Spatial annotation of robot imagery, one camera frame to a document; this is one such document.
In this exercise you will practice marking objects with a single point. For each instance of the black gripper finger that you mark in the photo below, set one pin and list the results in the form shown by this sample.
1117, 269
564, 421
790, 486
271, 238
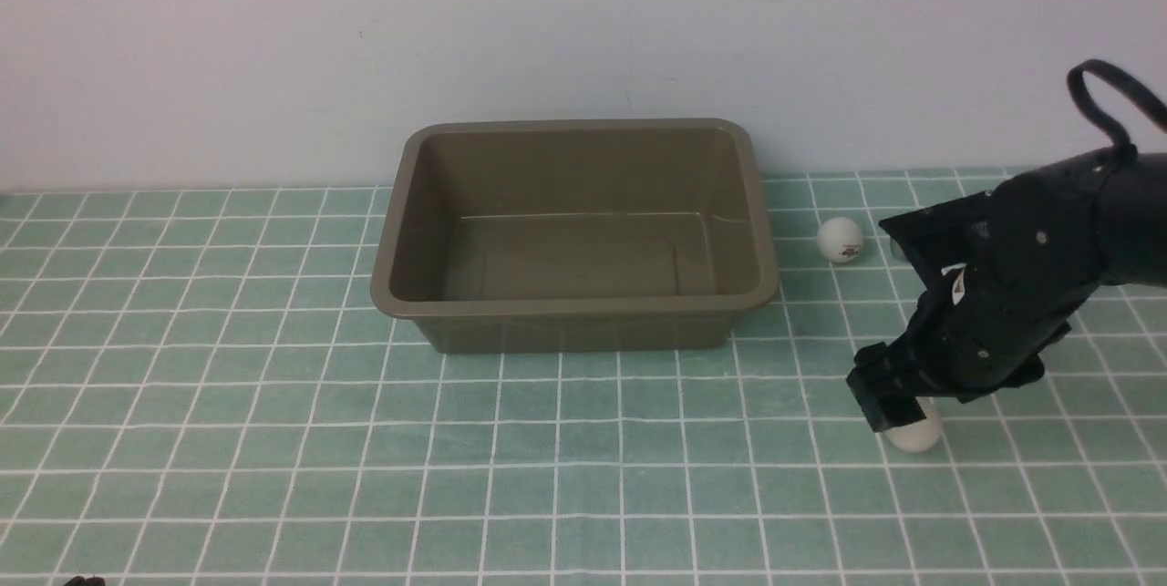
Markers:
887, 384

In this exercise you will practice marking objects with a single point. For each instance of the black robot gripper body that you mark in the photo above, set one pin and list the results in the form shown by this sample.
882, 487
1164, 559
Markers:
1003, 271

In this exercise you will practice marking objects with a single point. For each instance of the white ping-pong ball front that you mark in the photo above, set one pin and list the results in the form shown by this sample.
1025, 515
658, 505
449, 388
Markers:
921, 435

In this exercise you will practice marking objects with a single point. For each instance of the white ping-pong ball with logo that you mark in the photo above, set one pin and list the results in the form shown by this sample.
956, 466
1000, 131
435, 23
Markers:
840, 240

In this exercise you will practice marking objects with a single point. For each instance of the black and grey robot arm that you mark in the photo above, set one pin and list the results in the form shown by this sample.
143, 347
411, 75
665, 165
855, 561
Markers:
1131, 221

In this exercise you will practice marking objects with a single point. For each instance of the olive green plastic bin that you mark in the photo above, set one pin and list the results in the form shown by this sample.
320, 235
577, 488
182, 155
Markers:
560, 236

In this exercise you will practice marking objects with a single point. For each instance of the green checkered tablecloth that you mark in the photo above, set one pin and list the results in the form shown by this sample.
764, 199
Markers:
197, 390

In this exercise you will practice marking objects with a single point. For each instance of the small black object at edge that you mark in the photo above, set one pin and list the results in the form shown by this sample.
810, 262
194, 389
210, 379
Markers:
85, 580

